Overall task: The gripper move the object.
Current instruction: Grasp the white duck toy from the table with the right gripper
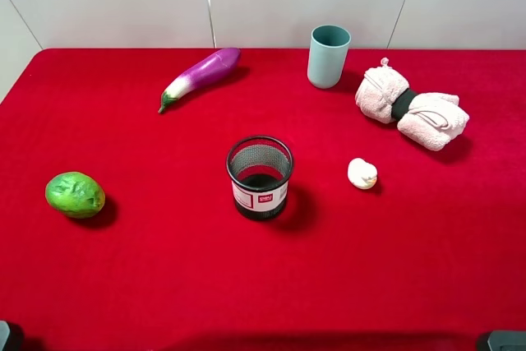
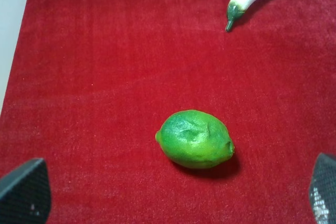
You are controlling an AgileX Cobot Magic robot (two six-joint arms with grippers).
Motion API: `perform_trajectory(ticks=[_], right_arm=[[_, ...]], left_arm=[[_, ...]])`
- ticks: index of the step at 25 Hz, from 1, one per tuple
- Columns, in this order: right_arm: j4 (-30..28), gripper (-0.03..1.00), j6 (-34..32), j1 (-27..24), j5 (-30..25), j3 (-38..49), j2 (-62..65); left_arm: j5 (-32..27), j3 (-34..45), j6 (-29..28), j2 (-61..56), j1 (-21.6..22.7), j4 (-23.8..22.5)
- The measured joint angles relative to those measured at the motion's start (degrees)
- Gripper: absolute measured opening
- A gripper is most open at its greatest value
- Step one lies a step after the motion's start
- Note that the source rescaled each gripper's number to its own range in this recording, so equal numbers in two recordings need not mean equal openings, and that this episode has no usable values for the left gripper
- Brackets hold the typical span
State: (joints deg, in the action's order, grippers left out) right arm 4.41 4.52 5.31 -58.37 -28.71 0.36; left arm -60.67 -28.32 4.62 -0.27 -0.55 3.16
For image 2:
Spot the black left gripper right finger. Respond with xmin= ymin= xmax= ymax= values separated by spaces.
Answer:
xmin=309 ymin=153 xmax=336 ymax=224

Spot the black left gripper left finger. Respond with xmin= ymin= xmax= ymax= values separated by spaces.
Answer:
xmin=1 ymin=158 xmax=51 ymax=223

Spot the green lime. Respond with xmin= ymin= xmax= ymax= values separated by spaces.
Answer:
xmin=155 ymin=110 xmax=235 ymax=169

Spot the red velvet table cloth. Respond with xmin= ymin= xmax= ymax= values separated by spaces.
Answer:
xmin=1 ymin=0 xmax=335 ymax=223

